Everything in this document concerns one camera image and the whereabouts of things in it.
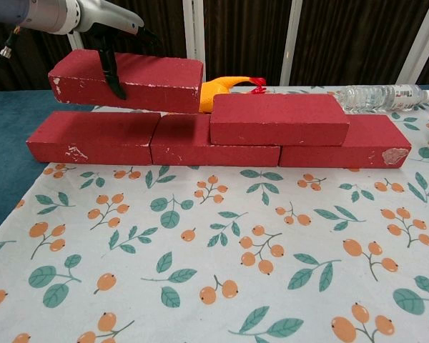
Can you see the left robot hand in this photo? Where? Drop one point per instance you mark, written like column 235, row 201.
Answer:
column 107, row 14

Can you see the red brick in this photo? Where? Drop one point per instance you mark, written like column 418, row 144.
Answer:
column 271, row 118
column 157, row 78
column 93, row 135
column 178, row 143
column 372, row 143

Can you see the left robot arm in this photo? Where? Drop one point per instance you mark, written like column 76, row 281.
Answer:
column 32, row 14

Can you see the yellow rubber chicken toy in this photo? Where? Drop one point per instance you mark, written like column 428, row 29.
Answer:
column 214, row 91

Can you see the floral fruit print tablecloth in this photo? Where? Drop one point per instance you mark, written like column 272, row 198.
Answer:
column 236, row 221

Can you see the clear plastic water bottle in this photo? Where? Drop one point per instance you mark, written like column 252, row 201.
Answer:
column 372, row 97

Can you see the white screen frame post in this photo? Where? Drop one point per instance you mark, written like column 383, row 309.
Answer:
column 291, row 43
column 416, row 43
column 188, row 32
column 199, row 32
column 76, row 41

